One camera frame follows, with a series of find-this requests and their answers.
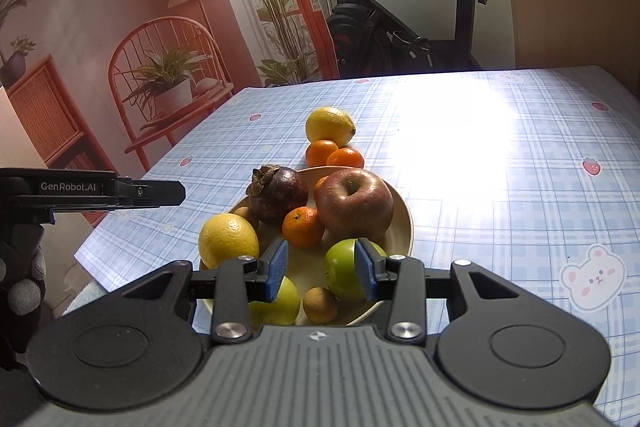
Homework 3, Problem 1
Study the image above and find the printed room backdrop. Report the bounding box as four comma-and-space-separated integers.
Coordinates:
1, 0, 337, 174

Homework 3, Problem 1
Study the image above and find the rounder yellow lemon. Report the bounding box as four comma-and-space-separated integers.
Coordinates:
198, 213, 259, 269

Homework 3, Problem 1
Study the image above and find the green apple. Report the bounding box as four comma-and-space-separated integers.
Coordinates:
324, 239, 364, 303
248, 277, 300, 329

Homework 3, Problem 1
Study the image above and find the small mandarin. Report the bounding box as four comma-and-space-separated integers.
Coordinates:
314, 176, 328, 202

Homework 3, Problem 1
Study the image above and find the lemon with pointed tip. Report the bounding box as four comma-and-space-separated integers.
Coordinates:
305, 106, 356, 147

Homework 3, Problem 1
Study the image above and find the brown longan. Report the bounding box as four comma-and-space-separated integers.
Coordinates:
303, 286, 338, 324
233, 206, 259, 230

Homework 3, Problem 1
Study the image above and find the beige round plate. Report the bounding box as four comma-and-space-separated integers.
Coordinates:
200, 167, 413, 325

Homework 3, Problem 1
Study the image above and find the purple mangosteen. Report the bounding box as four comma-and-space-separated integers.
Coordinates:
245, 165, 309, 228

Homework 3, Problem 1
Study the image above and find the left gloved hand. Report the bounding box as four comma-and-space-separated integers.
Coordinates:
1, 225, 46, 371

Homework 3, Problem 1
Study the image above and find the blue plaid tablecloth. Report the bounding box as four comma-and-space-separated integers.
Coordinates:
76, 67, 639, 426

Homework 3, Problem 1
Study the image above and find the red apple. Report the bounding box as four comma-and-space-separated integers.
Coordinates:
314, 168, 394, 239

